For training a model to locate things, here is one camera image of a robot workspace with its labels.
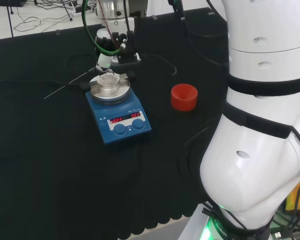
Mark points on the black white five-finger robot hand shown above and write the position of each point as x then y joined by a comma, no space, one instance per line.
125,53

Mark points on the heater with blue base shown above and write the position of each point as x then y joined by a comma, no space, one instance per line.
120,117

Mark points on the black cloth clip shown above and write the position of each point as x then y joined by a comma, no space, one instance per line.
58,32
154,17

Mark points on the grey equipment cabinet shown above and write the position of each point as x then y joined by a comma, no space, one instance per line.
141,8

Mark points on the white power strip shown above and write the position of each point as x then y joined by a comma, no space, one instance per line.
78,11

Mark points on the thin metal rod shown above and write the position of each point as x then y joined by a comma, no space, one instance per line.
65,85

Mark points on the black box on floor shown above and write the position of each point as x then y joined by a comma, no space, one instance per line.
10,2

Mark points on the black bench cloth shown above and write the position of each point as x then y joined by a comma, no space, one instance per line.
52,162

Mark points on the yellow box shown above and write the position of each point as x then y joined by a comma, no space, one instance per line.
295,197

